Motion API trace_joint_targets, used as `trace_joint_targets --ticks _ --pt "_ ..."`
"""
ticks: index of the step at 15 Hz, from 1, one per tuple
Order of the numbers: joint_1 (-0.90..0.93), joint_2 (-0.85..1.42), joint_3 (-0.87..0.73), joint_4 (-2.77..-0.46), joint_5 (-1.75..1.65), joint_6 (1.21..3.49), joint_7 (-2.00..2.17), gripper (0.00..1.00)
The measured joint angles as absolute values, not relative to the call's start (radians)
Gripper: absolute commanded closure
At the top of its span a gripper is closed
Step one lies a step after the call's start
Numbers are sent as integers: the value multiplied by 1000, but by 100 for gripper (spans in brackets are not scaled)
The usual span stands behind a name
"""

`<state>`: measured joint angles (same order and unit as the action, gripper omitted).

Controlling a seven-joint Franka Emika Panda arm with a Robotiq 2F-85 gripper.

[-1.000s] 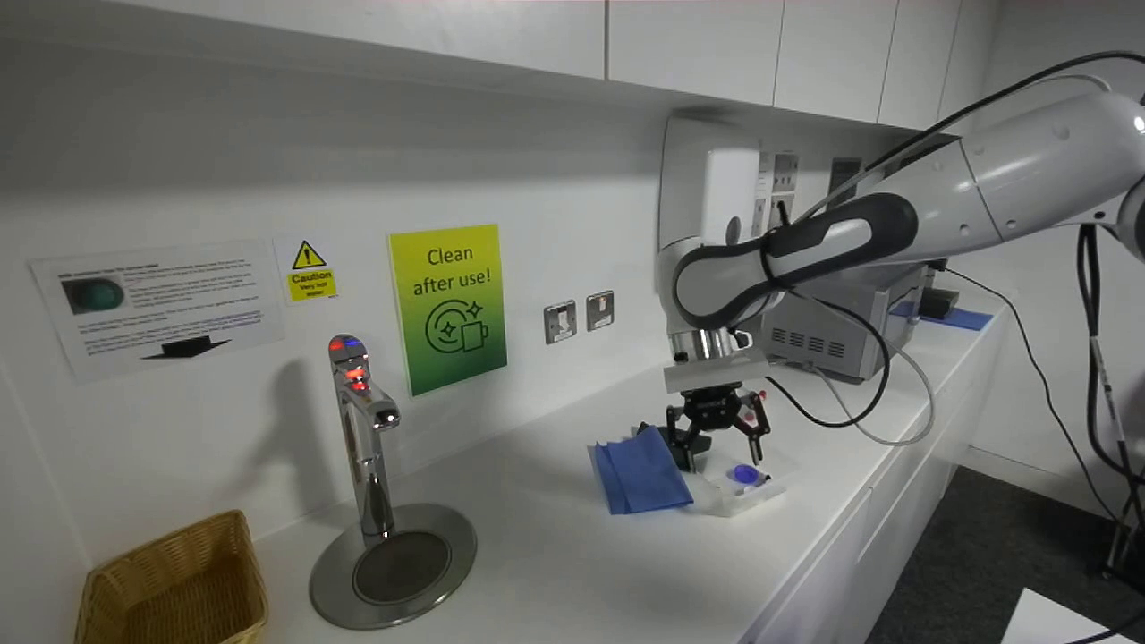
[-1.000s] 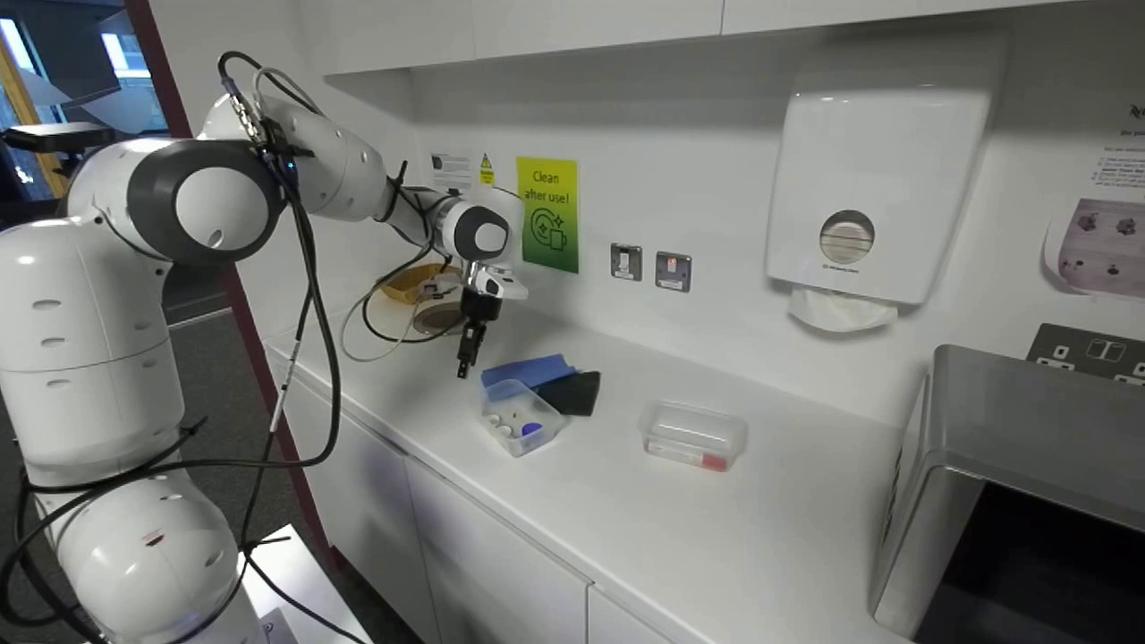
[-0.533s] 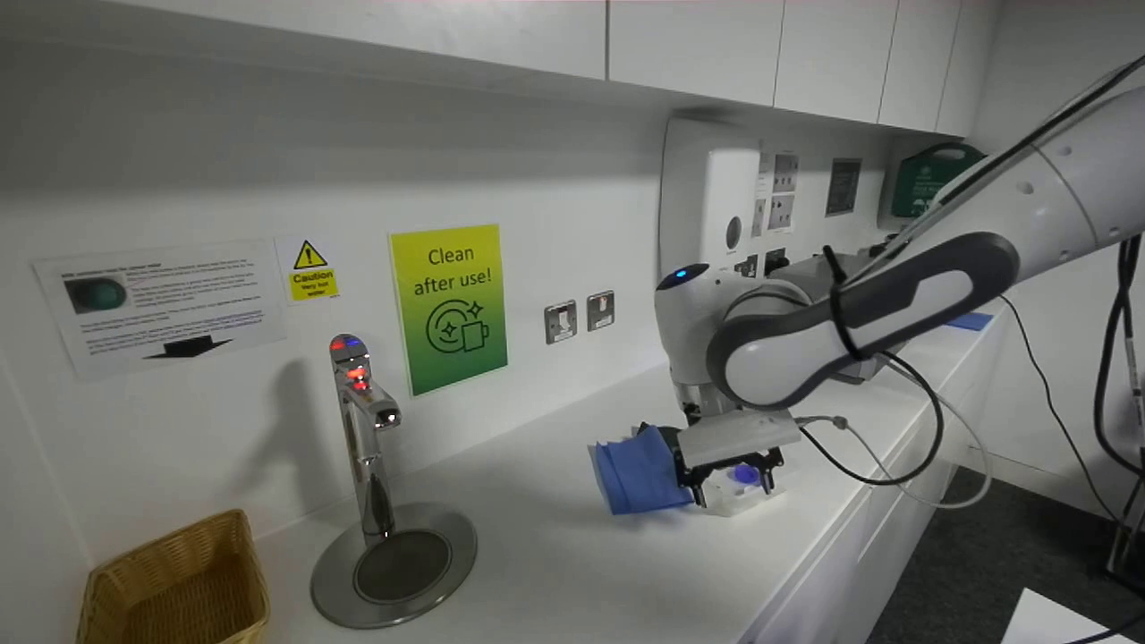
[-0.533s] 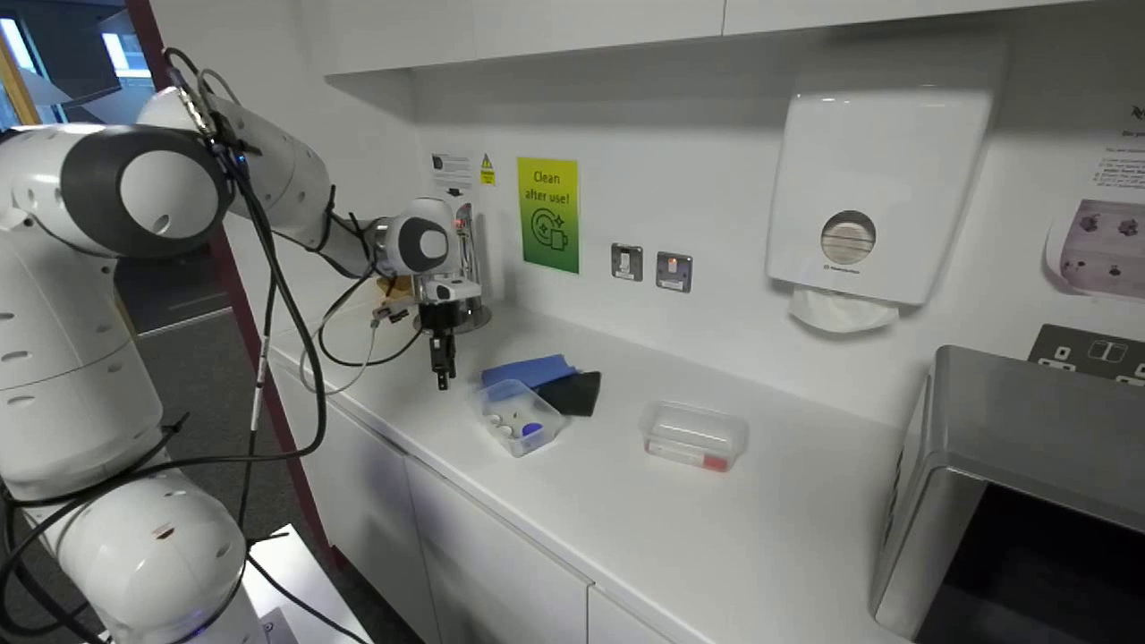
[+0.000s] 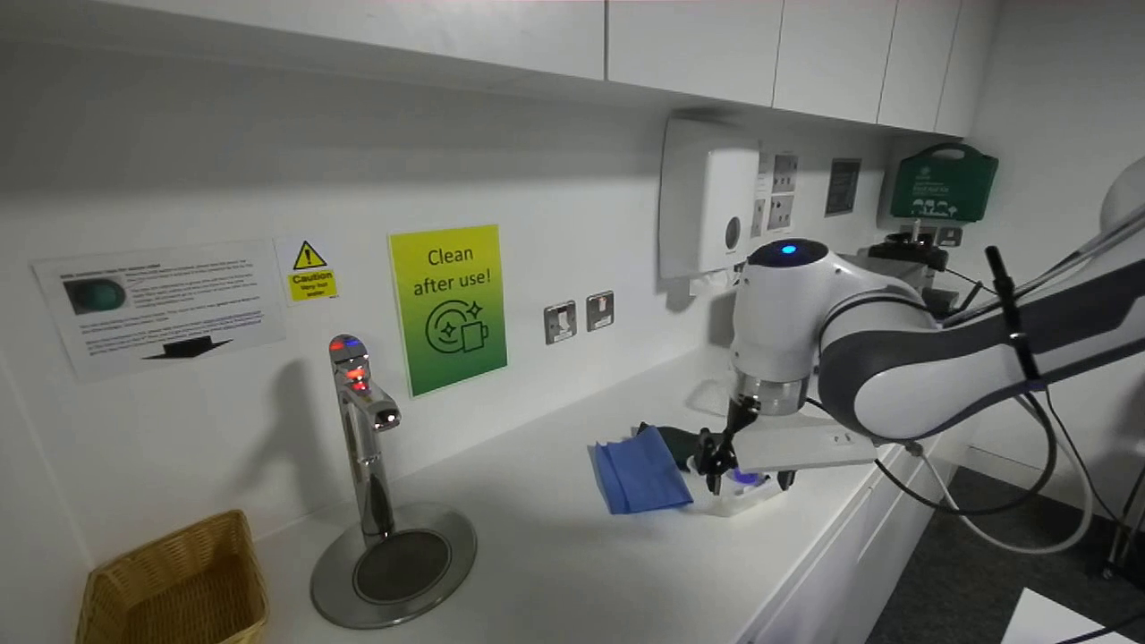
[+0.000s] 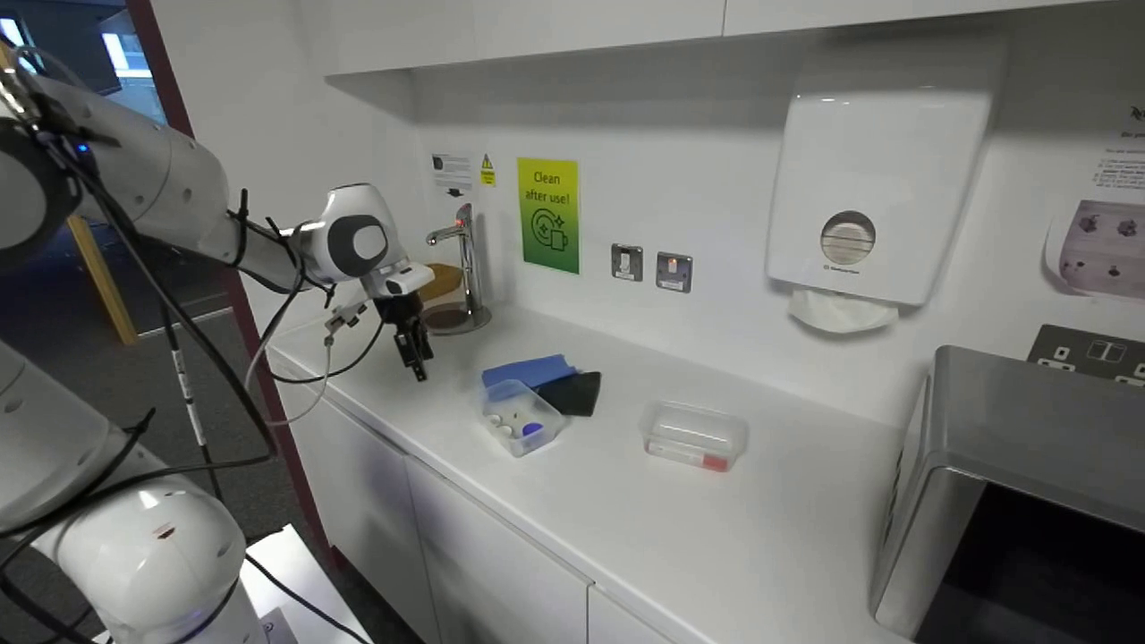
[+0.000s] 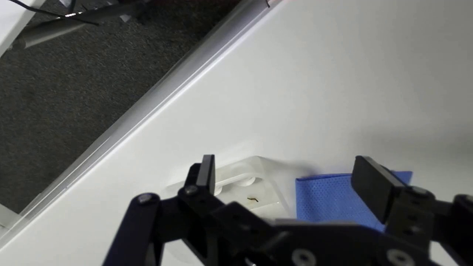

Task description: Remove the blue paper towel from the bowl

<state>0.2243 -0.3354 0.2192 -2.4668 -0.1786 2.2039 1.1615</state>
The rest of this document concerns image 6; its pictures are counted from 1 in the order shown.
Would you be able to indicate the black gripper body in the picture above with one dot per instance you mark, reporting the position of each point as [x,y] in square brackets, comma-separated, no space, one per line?
[401,317]

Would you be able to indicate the blue paper towel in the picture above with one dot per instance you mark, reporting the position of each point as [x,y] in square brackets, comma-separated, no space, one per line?
[524,370]

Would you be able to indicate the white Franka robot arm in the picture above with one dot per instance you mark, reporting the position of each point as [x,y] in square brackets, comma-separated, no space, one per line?
[145,182]

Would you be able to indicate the clear plastic bowl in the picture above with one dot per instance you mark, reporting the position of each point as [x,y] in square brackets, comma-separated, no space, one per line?
[524,418]

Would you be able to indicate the white paper towel dispenser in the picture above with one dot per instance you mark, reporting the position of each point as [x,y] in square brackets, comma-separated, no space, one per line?
[879,202]

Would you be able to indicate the chrome water tap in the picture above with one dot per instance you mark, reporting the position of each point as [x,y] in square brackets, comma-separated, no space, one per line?
[469,257]

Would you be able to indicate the white information sheet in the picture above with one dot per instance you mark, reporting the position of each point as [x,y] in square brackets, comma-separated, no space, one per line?
[454,171]

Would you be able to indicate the dark green scouring pad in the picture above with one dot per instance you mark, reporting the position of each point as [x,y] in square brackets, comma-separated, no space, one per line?
[573,396]

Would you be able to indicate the yellow warning sign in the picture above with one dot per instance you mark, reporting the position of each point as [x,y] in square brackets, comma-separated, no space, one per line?
[489,172]

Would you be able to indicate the green clean after use sign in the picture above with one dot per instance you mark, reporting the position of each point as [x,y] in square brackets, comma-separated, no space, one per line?
[548,216]

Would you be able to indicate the white base cabinet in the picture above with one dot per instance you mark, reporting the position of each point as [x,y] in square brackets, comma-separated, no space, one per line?
[477,559]

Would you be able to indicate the clear container with red piece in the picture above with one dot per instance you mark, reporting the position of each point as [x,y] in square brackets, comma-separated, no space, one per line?
[694,435]

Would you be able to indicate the silver metal appliance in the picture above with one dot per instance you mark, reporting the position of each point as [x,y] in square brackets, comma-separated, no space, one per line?
[1015,476]

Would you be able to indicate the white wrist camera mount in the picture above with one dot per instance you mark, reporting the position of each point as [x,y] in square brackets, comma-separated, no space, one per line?
[406,281]

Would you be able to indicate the silver wall switch plate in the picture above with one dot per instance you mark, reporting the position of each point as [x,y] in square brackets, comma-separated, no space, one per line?
[626,263]
[674,274]

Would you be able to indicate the yellow post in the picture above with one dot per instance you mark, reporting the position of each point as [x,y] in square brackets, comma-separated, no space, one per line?
[105,281]

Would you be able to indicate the white upper wall cabinet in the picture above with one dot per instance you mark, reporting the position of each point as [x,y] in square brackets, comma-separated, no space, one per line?
[524,30]

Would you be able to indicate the dark red door frame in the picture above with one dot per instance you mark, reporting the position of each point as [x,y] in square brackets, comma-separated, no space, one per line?
[180,72]

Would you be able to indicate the black double wall socket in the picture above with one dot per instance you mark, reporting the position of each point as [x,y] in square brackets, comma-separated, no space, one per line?
[1094,357]

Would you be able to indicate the white instruction wall poster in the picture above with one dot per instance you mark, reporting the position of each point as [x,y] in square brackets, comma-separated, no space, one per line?
[1105,226]

